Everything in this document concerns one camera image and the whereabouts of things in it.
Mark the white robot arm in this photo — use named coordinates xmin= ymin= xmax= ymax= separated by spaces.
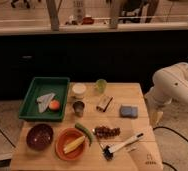
xmin=144 ymin=62 xmax=188 ymax=127

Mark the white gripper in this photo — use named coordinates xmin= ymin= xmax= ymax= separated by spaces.
xmin=144 ymin=88 xmax=170 ymax=127

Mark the dark purple bowl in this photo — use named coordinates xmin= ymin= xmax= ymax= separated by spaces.
xmin=26 ymin=124 xmax=53 ymax=151

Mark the white dish brush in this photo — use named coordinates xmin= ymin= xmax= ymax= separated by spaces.
xmin=103 ymin=133 xmax=144 ymax=161

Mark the black cable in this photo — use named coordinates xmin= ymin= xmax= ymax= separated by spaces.
xmin=152 ymin=125 xmax=188 ymax=152

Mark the orange fruit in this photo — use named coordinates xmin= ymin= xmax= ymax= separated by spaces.
xmin=49 ymin=100 xmax=60 ymax=111

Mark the green plastic tray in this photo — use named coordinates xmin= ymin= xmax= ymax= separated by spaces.
xmin=19 ymin=77 xmax=70 ymax=122

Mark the grey folded cloth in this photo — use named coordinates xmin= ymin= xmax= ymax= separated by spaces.
xmin=36 ymin=93 xmax=55 ymax=113

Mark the green pepper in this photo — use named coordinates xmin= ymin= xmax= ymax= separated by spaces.
xmin=75 ymin=123 xmax=93 ymax=146

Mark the blue sponge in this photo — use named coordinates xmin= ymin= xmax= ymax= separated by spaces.
xmin=120 ymin=106 xmax=138 ymax=118

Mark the small brown box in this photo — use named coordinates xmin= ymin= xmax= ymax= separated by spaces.
xmin=96 ymin=96 xmax=113 ymax=112

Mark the orange plate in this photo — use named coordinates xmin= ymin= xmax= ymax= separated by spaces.
xmin=55 ymin=128 xmax=86 ymax=161

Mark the metal cup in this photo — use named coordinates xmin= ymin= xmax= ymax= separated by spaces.
xmin=73 ymin=101 xmax=85 ymax=117

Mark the green translucent cup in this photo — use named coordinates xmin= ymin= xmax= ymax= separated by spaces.
xmin=95 ymin=79 xmax=107 ymax=93

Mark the bunch of dark grapes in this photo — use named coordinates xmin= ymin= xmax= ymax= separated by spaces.
xmin=94 ymin=126 xmax=120 ymax=138

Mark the yellow corn cob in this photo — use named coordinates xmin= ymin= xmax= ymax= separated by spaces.
xmin=63 ymin=136 xmax=85 ymax=154

